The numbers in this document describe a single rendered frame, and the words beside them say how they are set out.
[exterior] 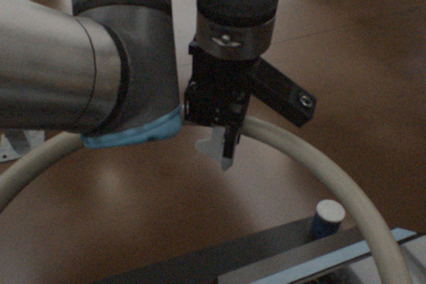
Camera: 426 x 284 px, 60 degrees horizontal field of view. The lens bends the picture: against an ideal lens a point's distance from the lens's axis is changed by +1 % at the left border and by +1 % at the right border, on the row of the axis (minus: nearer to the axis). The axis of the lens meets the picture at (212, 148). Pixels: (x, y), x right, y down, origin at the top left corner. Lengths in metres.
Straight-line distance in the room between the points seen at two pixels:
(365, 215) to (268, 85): 0.19
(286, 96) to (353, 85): 1.91
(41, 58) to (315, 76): 2.21
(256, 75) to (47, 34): 0.28
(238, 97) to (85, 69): 0.26
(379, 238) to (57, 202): 1.44
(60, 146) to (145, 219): 1.08
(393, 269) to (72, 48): 0.37
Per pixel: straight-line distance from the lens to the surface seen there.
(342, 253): 0.60
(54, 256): 1.57
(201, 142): 0.54
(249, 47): 0.42
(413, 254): 0.60
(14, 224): 1.72
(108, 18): 0.33
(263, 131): 0.52
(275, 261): 0.61
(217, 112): 0.50
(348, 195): 0.49
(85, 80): 0.26
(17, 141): 1.99
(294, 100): 0.48
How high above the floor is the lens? 1.27
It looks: 44 degrees down
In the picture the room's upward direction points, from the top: straight up
